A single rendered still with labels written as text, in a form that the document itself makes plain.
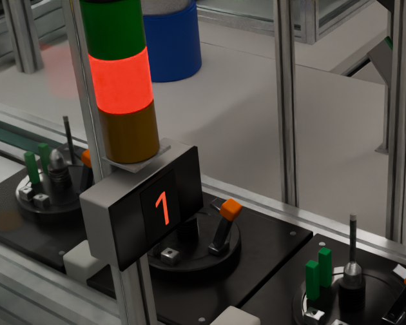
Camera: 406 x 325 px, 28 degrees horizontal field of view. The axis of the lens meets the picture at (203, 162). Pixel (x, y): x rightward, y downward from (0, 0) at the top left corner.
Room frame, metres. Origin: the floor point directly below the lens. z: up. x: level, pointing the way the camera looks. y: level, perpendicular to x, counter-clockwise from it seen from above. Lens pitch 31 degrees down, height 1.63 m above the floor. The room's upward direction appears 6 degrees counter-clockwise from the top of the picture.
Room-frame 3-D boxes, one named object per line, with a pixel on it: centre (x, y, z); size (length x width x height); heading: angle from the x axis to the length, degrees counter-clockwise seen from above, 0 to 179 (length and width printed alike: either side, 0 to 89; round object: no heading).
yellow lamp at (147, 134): (0.64, 0.06, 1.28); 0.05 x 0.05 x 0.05
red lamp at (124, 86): (0.64, 0.06, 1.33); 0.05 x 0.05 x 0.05
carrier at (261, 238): (0.86, 0.03, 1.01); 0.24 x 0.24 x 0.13; 49
